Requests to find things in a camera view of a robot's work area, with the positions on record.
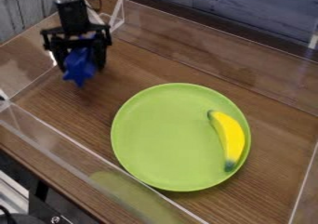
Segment yellow toy banana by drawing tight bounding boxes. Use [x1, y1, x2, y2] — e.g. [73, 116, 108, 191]
[206, 111, 245, 172]

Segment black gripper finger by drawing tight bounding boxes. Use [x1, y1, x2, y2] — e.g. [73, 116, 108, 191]
[94, 42, 106, 71]
[50, 46, 68, 72]

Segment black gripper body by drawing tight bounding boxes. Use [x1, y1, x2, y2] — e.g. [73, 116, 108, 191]
[39, 23, 112, 51]

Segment black cable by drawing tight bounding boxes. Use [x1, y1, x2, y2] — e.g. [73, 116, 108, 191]
[0, 204, 17, 224]

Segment clear acrylic enclosure wall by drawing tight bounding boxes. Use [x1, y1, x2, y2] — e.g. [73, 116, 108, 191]
[0, 0, 318, 224]

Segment green round plate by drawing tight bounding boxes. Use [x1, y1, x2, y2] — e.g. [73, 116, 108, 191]
[110, 83, 252, 192]

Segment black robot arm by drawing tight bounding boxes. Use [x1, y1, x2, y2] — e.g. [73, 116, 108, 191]
[39, 0, 112, 72]

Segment blue star-shaped block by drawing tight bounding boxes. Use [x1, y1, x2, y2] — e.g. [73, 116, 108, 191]
[61, 32, 98, 88]

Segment clear acrylic corner bracket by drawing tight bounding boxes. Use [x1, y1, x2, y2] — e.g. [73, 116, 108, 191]
[86, 0, 124, 33]

